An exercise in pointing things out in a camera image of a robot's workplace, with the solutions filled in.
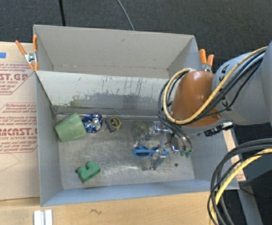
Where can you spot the blue shiny foil packet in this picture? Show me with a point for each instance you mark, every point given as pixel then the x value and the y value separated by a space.
pixel 92 123

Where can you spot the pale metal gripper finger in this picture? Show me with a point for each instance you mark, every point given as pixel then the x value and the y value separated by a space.
pixel 159 155
pixel 158 127

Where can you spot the green toy building block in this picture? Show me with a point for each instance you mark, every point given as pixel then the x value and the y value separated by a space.
pixel 89 172

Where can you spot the blue sunglasses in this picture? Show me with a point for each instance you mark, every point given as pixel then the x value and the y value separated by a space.
pixel 141 152

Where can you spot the black cylinder on white bracket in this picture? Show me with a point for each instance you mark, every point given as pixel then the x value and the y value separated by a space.
pixel 211 132

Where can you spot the green cup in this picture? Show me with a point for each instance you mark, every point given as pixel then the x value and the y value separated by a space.
pixel 70 128

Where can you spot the clear glass cup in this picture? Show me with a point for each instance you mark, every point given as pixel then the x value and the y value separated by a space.
pixel 139 130

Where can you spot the grey metal bin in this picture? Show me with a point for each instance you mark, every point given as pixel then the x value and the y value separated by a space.
pixel 107 149

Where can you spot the brown cardboard board red print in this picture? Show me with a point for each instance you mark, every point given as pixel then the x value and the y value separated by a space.
pixel 14 163

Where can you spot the black and yellow tape measure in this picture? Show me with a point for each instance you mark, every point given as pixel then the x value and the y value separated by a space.
pixel 114 123

